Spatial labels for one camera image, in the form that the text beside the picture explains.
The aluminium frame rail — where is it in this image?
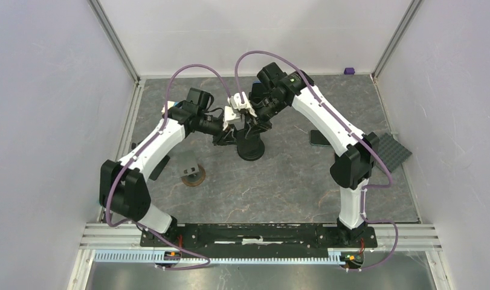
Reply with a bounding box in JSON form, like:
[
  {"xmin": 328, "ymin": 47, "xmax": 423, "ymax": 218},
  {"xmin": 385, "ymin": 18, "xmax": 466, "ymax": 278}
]
[
  {"xmin": 371, "ymin": 0, "xmax": 424, "ymax": 83},
  {"xmin": 97, "ymin": 78, "xmax": 146, "ymax": 224}
]

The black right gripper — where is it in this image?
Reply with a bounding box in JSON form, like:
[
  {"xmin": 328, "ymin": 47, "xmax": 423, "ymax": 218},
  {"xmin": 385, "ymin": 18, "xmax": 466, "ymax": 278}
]
[{"xmin": 243, "ymin": 94, "xmax": 286, "ymax": 138}]

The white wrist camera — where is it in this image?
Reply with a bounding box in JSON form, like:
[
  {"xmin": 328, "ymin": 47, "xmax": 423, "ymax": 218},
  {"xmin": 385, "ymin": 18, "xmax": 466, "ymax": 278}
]
[
  {"xmin": 228, "ymin": 92, "xmax": 256, "ymax": 117},
  {"xmin": 223, "ymin": 106, "xmax": 242, "ymax": 131}
]

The grey stand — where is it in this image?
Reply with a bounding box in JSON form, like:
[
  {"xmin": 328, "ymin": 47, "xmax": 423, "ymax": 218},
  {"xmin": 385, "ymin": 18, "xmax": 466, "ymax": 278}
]
[{"xmin": 178, "ymin": 150, "xmax": 206, "ymax": 187}]

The white blue toy block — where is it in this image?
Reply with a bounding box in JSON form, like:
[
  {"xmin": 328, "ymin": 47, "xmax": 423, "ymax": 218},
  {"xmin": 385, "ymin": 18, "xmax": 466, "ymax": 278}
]
[{"xmin": 161, "ymin": 101, "xmax": 176, "ymax": 114}]

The light blue toothed rail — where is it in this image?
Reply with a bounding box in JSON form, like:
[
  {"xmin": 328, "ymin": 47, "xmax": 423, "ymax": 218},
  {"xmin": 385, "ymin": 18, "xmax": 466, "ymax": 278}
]
[{"xmin": 93, "ymin": 248, "xmax": 352, "ymax": 265}]

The purple toy block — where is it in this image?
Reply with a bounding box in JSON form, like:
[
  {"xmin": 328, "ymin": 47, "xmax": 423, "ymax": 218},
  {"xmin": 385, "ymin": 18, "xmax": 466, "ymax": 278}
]
[{"xmin": 343, "ymin": 67, "xmax": 356, "ymax": 75}]

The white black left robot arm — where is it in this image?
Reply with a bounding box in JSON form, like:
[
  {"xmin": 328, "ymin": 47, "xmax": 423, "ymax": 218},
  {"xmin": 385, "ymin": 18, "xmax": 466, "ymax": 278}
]
[{"xmin": 99, "ymin": 88, "xmax": 232, "ymax": 246}]

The black phone under blue phone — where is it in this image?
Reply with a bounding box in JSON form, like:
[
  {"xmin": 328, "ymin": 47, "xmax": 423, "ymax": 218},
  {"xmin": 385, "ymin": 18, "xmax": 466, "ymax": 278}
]
[{"xmin": 309, "ymin": 130, "xmax": 332, "ymax": 147}]

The blue edged black phone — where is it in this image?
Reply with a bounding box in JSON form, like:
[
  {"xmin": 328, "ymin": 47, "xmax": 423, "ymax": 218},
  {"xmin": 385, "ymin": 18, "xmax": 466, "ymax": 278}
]
[{"xmin": 250, "ymin": 81, "xmax": 264, "ymax": 97}]

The aluminium frame rail left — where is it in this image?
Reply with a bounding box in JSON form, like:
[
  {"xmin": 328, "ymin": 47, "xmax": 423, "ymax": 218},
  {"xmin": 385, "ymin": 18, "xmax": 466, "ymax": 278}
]
[{"xmin": 97, "ymin": 78, "xmax": 146, "ymax": 224}]

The black folding phone stand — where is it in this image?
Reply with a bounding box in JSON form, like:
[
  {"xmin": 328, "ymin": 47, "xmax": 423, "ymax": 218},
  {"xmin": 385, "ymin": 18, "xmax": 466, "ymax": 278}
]
[{"xmin": 149, "ymin": 155, "xmax": 170, "ymax": 181}]

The grey lego baseplate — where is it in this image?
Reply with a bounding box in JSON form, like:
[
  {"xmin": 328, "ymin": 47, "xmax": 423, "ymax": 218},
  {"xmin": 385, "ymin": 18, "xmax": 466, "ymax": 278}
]
[{"xmin": 375, "ymin": 133, "xmax": 412, "ymax": 173}]

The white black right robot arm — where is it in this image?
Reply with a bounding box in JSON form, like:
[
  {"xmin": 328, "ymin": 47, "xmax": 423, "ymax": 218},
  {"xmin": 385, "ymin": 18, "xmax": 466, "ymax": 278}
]
[{"xmin": 249, "ymin": 62, "xmax": 379, "ymax": 247}]

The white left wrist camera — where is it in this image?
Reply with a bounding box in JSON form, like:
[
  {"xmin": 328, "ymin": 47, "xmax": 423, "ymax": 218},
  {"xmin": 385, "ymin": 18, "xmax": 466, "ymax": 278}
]
[{"xmin": 223, "ymin": 106, "xmax": 242, "ymax": 131}]

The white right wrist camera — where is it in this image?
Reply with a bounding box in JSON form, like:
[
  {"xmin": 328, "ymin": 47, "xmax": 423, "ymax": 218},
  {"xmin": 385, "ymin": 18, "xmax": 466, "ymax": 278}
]
[{"xmin": 228, "ymin": 92, "xmax": 256, "ymax": 117}]

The aluminium frame rail right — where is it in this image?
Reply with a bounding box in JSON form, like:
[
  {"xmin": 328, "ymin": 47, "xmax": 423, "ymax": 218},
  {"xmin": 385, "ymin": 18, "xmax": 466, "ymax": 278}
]
[{"xmin": 371, "ymin": 0, "xmax": 424, "ymax": 83}]

